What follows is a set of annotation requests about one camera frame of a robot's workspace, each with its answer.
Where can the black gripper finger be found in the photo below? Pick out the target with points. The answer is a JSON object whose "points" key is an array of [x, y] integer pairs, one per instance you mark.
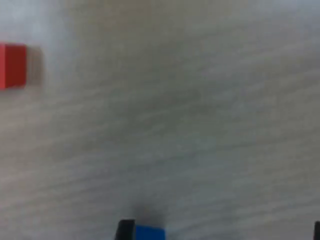
{"points": [[125, 230], [317, 231]]}

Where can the blue cube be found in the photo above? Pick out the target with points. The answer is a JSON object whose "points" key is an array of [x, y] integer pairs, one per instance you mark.
{"points": [[150, 233]]}

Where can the red cube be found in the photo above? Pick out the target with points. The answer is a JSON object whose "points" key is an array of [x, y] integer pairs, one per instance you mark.
{"points": [[12, 67]]}

